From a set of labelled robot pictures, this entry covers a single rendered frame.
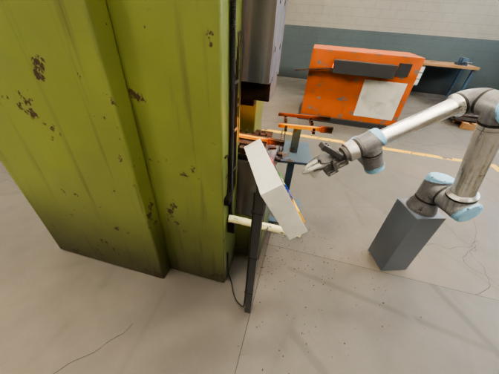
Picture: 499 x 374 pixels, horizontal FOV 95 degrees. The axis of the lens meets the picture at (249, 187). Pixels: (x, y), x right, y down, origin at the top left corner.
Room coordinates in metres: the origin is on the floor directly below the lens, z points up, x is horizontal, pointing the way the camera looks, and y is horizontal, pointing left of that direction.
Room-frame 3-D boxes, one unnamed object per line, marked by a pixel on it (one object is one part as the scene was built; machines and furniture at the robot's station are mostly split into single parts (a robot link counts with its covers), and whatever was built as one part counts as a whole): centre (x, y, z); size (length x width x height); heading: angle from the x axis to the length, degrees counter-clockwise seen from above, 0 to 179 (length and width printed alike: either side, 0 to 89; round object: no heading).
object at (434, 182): (1.26, -1.23, 0.79); 0.17 x 0.15 x 0.18; 11
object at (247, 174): (1.42, 0.11, 0.69); 0.56 x 0.38 x 0.45; 78
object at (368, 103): (4.92, -1.80, 0.63); 2.10 x 1.12 x 1.25; 78
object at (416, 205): (1.27, -1.23, 0.65); 0.19 x 0.19 x 0.10
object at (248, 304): (0.76, -0.05, 0.54); 0.04 x 0.04 x 1.08; 78
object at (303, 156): (1.81, -0.36, 0.70); 0.40 x 0.30 x 0.02; 176
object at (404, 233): (1.27, -1.23, 0.30); 0.22 x 0.22 x 0.60; 8
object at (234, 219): (0.96, -0.10, 0.62); 0.44 x 0.05 x 0.05; 78
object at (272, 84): (1.36, 0.12, 1.32); 0.42 x 0.20 x 0.10; 78
